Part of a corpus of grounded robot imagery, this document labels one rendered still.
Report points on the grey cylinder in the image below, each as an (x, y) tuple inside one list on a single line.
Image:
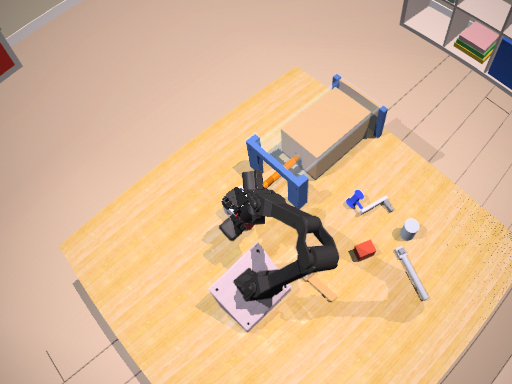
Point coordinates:
[(409, 229)]

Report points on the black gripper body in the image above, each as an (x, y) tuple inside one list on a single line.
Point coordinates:
[(232, 229)]

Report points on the blue-handled crank handle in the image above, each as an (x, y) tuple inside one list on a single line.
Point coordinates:
[(359, 195)]

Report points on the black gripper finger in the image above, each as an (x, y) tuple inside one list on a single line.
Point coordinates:
[(232, 217)]

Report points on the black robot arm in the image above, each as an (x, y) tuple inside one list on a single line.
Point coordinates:
[(261, 203)]

